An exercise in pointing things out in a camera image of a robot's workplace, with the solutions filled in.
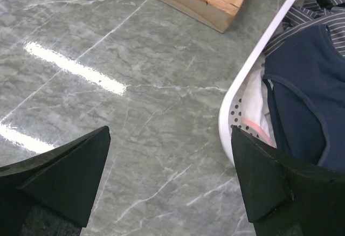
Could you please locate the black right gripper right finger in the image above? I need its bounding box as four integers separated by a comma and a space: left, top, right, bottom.
231, 126, 344, 235

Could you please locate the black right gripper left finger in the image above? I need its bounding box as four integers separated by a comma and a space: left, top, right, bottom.
1, 126, 111, 235

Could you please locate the navy blue underwear beige waistband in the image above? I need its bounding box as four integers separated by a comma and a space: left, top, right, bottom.
263, 24, 344, 172

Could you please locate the white pink garment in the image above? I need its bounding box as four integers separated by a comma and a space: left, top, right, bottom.
241, 67, 277, 147

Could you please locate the white perforated laundry basket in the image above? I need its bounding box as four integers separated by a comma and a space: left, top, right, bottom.
218, 0, 297, 164

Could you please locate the grey striped garment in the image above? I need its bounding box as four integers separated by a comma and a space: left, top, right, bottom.
263, 0, 344, 56

